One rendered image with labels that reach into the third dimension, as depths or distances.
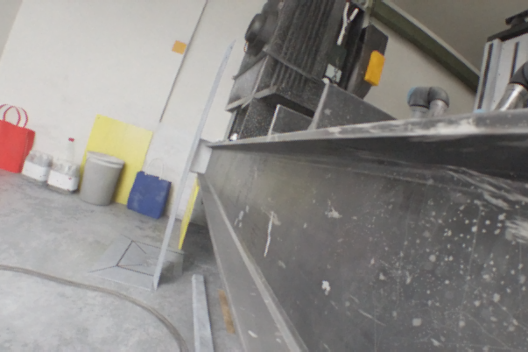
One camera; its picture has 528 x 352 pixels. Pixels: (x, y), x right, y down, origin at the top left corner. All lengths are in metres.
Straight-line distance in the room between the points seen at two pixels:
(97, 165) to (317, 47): 1.59
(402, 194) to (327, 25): 1.25
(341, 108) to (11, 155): 2.41
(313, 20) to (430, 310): 1.34
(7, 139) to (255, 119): 2.00
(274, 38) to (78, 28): 1.81
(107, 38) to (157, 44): 0.42
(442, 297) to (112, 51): 2.48
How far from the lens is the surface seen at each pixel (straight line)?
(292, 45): 1.29
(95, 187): 2.09
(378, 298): 0.25
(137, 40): 2.48
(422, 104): 1.66
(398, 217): 0.25
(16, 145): 2.51
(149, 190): 2.14
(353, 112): 0.36
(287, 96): 0.96
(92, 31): 2.61
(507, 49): 1.91
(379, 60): 1.46
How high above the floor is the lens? 0.60
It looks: 2 degrees down
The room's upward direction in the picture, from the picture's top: 18 degrees clockwise
